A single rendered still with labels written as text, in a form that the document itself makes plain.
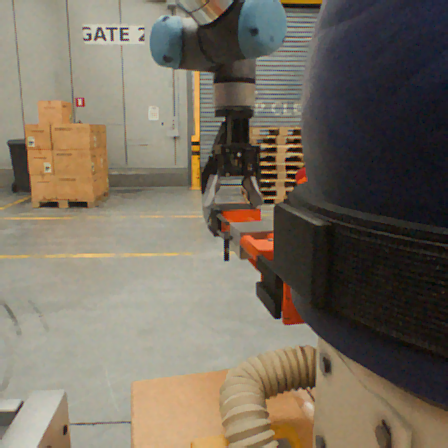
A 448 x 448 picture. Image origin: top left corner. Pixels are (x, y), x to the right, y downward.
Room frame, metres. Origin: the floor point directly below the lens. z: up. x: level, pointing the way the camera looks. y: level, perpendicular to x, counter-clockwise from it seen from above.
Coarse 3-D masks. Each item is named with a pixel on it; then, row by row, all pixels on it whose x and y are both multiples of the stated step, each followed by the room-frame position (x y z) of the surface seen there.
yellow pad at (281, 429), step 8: (288, 424) 0.35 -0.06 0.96; (280, 432) 0.34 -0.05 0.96; (288, 432) 0.34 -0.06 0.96; (192, 440) 0.33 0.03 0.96; (200, 440) 0.33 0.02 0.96; (208, 440) 0.33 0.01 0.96; (216, 440) 0.33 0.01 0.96; (224, 440) 0.33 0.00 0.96; (280, 440) 0.32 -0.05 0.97; (288, 440) 0.33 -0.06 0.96; (296, 440) 0.33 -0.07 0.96
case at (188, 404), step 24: (144, 384) 0.44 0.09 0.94; (168, 384) 0.44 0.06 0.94; (192, 384) 0.44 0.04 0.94; (216, 384) 0.44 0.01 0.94; (144, 408) 0.40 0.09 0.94; (168, 408) 0.40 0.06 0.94; (192, 408) 0.40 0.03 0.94; (216, 408) 0.40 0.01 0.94; (288, 408) 0.40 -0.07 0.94; (312, 408) 0.39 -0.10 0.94; (144, 432) 0.36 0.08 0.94; (168, 432) 0.36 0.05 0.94; (192, 432) 0.36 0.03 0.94; (216, 432) 0.36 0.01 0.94; (312, 432) 0.36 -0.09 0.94
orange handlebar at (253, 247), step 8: (224, 224) 0.72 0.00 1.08; (240, 240) 0.61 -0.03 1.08; (248, 240) 0.59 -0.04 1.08; (256, 240) 0.56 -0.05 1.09; (264, 240) 0.56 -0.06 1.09; (272, 240) 0.56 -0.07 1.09; (248, 248) 0.56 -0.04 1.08; (256, 248) 0.52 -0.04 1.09; (264, 248) 0.52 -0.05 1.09; (256, 256) 0.53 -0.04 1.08; (256, 264) 0.53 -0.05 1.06
